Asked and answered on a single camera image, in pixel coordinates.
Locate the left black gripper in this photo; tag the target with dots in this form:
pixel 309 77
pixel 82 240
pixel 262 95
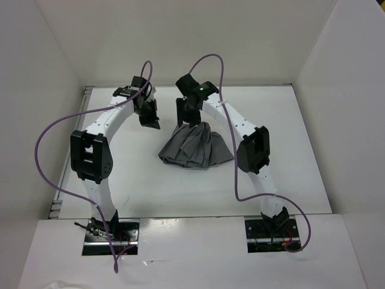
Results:
pixel 152 120

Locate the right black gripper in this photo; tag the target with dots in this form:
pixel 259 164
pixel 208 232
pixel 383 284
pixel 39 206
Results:
pixel 194 120

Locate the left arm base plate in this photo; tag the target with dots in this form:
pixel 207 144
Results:
pixel 124 240

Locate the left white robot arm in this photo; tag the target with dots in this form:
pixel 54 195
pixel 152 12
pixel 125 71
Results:
pixel 91 157

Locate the grey pleated skirt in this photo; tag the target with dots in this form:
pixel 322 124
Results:
pixel 196 147

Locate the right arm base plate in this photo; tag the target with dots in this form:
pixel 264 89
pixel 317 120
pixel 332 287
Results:
pixel 260 240

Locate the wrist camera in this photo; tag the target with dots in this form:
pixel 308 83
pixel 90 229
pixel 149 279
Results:
pixel 139 82
pixel 186 84

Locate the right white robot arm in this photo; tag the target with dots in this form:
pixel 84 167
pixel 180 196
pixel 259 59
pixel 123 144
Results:
pixel 251 144

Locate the white cloth at bottom edge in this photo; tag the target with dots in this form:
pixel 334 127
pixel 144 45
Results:
pixel 64 285

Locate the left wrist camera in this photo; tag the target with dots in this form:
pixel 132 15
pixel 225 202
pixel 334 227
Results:
pixel 139 82

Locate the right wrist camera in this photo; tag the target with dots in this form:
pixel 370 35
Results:
pixel 186 84

